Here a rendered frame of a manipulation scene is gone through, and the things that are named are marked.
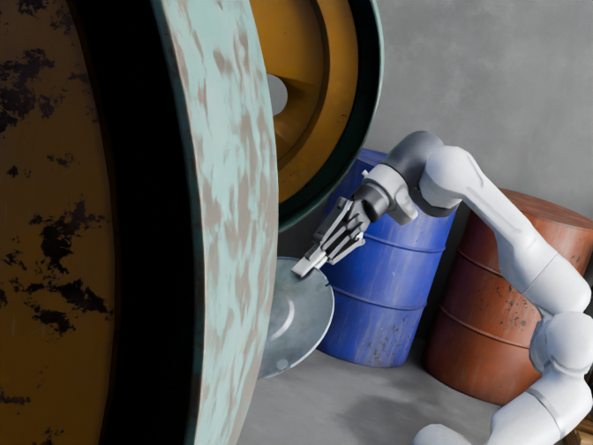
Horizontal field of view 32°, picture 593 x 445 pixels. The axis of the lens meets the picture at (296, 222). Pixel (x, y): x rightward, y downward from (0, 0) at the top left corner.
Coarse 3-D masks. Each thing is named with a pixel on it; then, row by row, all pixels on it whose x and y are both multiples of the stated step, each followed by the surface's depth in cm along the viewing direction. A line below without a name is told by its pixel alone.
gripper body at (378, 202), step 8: (360, 192) 210; (368, 192) 209; (376, 192) 209; (352, 200) 209; (360, 200) 209; (368, 200) 208; (376, 200) 209; (384, 200) 210; (352, 208) 208; (360, 208) 209; (368, 208) 210; (376, 208) 209; (384, 208) 210; (344, 216) 208; (352, 216) 208; (368, 216) 212; (376, 216) 210; (368, 224) 213; (360, 232) 212
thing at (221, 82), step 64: (0, 0) 44; (64, 0) 44; (128, 0) 52; (192, 0) 44; (0, 64) 45; (64, 64) 44; (128, 64) 50; (192, 64) 42; (256, 64) 55; (0, 128) 45; (64, 128) 45; (128, 128) 48; (192, 128) 40; (256, 128) 53; (0, 192) 46; (64, 192) 45; (128, 192) 47; (192, 192) 40; (256, 192) 52; (0, 256) 46; (64, 256) 46; (128, 256) 47; (192, 256) 59; (256, 256) 52; (0, 320) 47; (64, 320) 47; (128, 320) 48; (192, 320) 60; (256, 320) 54; (0, 384) 48; (64, 384) 47; (128, 384) 50; (192, 384) 42
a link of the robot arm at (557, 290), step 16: (560, 256) 209; (544, 272) 204; (560, 272) 204; (576, 272) 207; (528, 288) 206; (544, 288) 204; (560, 288) 204; (576, 288) 204; (544, 304) 206; (560, 304) 204; (576, 304) 204; (544, 320) 207
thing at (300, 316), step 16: (288, 272) 206; (320, 272) 203; (288, 288) 204; (304, 288) 202; (272, 304) 201; (288, 304) 200; (304, 304) 199; (320, 304) 198; (272, 320) 199; (288, 320) 197; (304, 320) 197; (320, 320) 196; (272, 336) 196; (288, 336) 195; (304, 336) 194; (320, 336) 193; (272, 352) 194; (288, 352) 193; (304, 352) 192; (272, 368) 191; (288, 368) 190
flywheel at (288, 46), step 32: (256, 0) 223; (288, 0) 223; (320, 0) 218; (288, 32) 224; (320, 32) 223; (352, 32) 219; (288, 64) 225; (320, 64) 225; (352, 64) 220; (288, 96) 227; (320, 96) 225; (352, 96) 222; (288, 128) 228; (320, 128) 224; (288, 160) 227; (320, 160) 225; (288, 192) 227
